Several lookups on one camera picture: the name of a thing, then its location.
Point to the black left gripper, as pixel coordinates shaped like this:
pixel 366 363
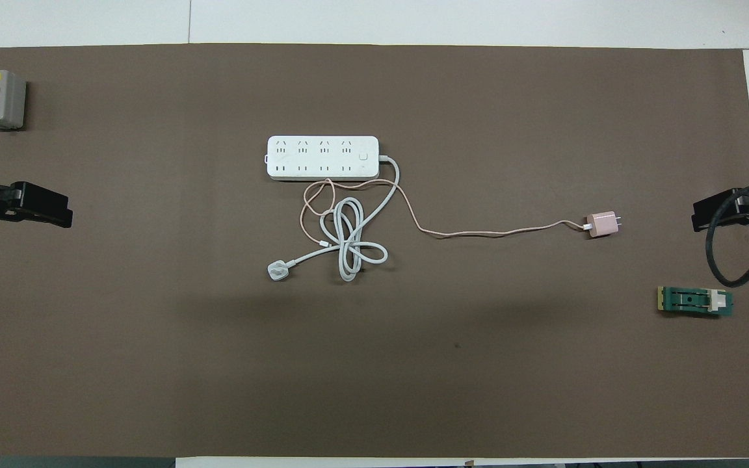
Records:
pixel 4 198

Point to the pink charger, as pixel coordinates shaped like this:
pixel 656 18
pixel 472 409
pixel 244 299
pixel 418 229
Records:
pixel 601 225

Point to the white three-pin plug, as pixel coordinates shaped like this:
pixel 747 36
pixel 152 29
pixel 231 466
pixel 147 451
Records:
pixel 279 270

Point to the white power strip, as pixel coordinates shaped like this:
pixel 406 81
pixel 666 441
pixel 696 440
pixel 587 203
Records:
pixel 322 159

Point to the brown table mat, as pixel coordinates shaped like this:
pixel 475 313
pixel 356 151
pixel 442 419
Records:
pixel 218 364

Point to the green knife switch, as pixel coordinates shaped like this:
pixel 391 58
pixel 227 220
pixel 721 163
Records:
pixel 693 301

